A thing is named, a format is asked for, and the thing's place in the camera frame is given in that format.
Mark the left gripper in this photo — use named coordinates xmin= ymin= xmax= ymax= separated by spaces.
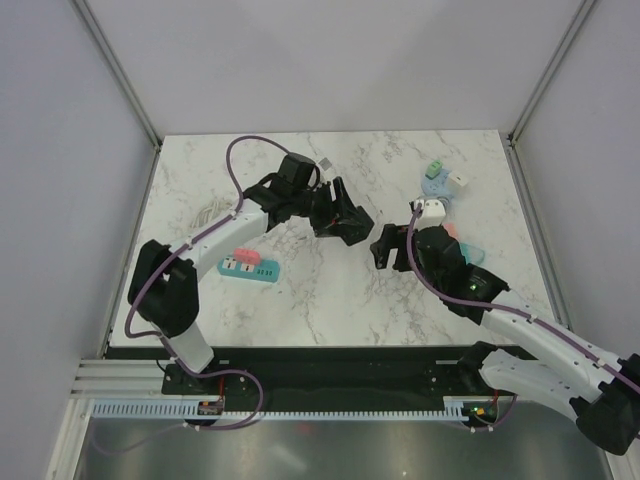
xmin=292 ymin=178 xmax=366 ymax=239

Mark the pink cube socket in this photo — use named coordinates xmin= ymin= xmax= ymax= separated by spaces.
xmin=443 ymin=223 xmax=460 ymax=241

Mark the blue round power strip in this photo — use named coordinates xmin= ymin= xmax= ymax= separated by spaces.
xmin=421 ymin=172 xmax=454 ymax=201

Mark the green plug adapter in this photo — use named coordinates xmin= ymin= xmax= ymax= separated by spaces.
xmin=425 ymin=160 xmax=443 ymax=180

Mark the teal square adapter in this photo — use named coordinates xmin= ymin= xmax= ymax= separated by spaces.
xmin=217 ymin=257 xmax=280 ymax=283

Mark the white cube adapter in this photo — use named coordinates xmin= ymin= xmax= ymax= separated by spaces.
xmin=445 ymin=171 xmax=469 ymax=197

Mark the pink plug adapter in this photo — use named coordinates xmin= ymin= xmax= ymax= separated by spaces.
xmin=233 ymin=248 xmax=262 ymax=265

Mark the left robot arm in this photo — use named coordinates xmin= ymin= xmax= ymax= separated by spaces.
xmin=127 ymin=153 xmax=374 ymax=393

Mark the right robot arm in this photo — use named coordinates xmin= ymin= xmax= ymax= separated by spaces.
xmin=370 ymin=224 xmax=639 ymax=456

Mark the teal triangular power strip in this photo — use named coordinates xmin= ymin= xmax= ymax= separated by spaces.
xmin=460 ymin=242 xmax=486 ymax=265

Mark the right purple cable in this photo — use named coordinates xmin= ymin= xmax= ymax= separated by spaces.
xmin=407 ymin=204 xmax=640 ymax=396

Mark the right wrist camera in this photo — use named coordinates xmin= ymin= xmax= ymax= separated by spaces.
xmin=410 ymin=197 xmax=446 ymax=230

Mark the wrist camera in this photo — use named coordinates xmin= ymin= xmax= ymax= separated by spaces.
xmin=410 ymin=197 xmax=446 ymax=230
xmin=315 ymin=157 xmax=336 ymax=184

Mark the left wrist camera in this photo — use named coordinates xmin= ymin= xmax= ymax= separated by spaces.
xmin=315 ymin=157 xmax=336 ymax=184

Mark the white coiled cable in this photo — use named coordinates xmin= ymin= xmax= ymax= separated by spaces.
xmin=192 ymin=199 xmax=236 ymax=229

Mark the right aluminium frame post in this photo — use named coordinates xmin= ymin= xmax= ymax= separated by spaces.
xmin=505 ymin=0 xmax=601 ymax=146

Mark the aluminium frame post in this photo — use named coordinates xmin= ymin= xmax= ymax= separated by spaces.
xmin=505 ymin=0 xmax=601 ymax=146
xmin=67 ymin=0 xmax=164 ymax=149

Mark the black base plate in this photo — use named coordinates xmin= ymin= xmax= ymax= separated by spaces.
xmin=162 ymin=341 xmax=496 ymax=410

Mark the white cable duct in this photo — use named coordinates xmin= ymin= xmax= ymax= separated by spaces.
xmin=91 ymin=397 xmax=480 ymax=422

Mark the left aluminium frame post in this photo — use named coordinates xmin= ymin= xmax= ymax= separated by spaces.
xmin=67 ymin=0 xmax=164 ymax=149

